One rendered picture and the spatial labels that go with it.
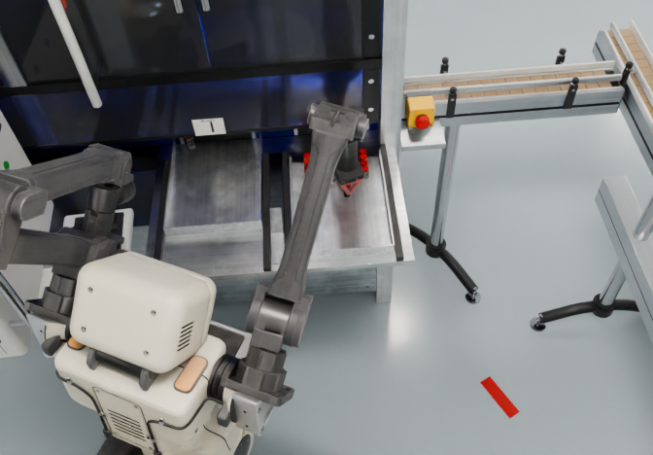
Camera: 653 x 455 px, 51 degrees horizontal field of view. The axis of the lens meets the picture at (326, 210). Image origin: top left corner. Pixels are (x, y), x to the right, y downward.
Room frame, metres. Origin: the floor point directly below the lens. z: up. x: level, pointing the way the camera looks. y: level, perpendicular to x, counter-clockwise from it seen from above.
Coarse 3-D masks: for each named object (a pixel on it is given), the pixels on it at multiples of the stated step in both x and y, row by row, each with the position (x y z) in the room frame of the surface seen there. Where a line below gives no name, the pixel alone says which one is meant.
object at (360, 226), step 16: (368, 160) 1.32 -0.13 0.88; (304, 176) 1.28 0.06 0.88; (384, 176) 1.23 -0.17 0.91; (336, 192) 1.21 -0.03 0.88; (368, 192) 1.20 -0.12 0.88; (384, 192) 1.19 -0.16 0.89; (336, 208) 1.16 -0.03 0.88; (352, 208) 1.15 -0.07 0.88; (368, 208) 1.15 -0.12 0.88; (384, 208) 1.15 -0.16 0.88; (320, 224) 1.11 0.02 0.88; (336, 224) 1.10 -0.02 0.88; (352, 224) 1.10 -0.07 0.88; (368, 224) 1.10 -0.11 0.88; (384, 224) 1.09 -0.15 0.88; (320, 240) 1.05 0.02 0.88; (336, 240) 1.05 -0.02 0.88; (352, 240) 1.05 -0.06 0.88; (368, 240) 1.04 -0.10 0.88; (384, 240) 1.04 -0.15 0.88; (320, 256) 1.00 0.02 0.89; (336, 256) 1.00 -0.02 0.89; (352, 256) 1.00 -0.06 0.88
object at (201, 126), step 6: (198, 120) 1.37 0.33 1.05; (204, 120) 1.37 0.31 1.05; (210, 120) 1.37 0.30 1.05; (216, 120) 1.37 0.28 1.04; (222, 120) 1.37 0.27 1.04; (198, 126) 1.37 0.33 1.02; (204, 126) 1.37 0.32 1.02; (210, 126) 1.37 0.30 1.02; (216, 126) 1.37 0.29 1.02; (222, 126) 1.37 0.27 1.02; (198, 132) 1.37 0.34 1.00; (204, 132) 1.37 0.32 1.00; (210, 132) 1.37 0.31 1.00; (216, 132) 1.37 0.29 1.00; (222, 132) 1.37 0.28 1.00
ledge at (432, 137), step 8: (432, 128) 1.44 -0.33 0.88; (440, 128) 1.43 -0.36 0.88; (400, 136) 1.41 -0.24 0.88; (408, 136) 1.41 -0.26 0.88; (416, 136) 1.41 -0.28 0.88; (424, 136) 1.41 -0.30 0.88; (432, 136) 1.41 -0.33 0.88; (440, 136) 1.40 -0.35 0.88; (400, 144) 1.39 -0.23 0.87; (408, 144) 1.38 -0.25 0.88; (416, 144) 1.38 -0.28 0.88; (424, 144) 1.38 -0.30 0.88; (432, 144) 1.37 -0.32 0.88; (440, 144) 1.37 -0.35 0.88
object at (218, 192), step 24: (216, 144) 1.43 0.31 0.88; (240, 144) 1.43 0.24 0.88; (192, 168) 1.34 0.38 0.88; (216, 168) 1.34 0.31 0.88; (240, 168) 1.33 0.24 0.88; (168, 192) 1.23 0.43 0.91; (192, 192) 1.25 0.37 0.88; (216, 192) 1.24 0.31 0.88; (240, 192) 1.24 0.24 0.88; (168, 216) 1.17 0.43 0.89; (192, 216) 1.17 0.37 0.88; (216, 216) 1.16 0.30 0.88; (240, 216) 1.15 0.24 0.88
